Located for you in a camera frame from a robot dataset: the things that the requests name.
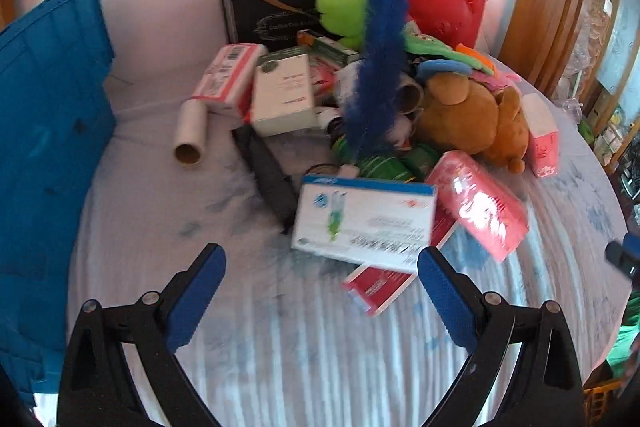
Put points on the white box green label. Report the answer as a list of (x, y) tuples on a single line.
[(282, 97)]

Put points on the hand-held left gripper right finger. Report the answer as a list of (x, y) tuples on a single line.
[(447, 297)]

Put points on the pink white barcode box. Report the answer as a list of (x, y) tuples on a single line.
[(225, 77)]

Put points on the green garment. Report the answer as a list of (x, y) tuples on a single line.
[(625, 347)]

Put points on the pink packet white label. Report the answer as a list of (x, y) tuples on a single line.
[(542, 142)]

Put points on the white paper roll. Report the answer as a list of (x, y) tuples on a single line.
[(190, 132)]

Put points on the red white flat box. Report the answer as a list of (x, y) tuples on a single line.
[(380, 289)]

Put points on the green striped can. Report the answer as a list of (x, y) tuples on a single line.
[(385, 168), (424, 157)]

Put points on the cardboard tube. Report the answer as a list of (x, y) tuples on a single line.
[(410, 99)]

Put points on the blue white medicine box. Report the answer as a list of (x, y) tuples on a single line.
[(365, 222)]

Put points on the blue plastic crate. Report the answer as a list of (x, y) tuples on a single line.
[(50, 132)]

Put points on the wooden door frame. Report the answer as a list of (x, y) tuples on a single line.
[(550, 7)]

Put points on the green plush frog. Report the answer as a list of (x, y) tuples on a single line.
[(342, 7)]

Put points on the wooden glass partition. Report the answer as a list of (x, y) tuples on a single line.
[(610, 57)]

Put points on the brown teddy bear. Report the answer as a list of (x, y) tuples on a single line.
[(470, 117)]

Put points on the black folded umbrella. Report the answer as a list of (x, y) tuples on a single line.
[(270, 177)]

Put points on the black gift box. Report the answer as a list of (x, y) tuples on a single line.
[(270, 7)]

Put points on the pink tissue packet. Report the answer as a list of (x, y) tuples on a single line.
[(475, 202)]

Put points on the blue fuzzy duster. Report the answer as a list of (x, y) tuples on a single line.
[(377, 67)]

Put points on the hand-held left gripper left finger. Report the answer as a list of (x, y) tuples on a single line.
[(197, 292)]

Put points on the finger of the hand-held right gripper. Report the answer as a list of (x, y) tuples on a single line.
[(622, 257)]

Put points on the green dinosaur plush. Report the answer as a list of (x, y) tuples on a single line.
[(435, 44)]

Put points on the orange green box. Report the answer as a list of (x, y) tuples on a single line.
[(330, 47)]

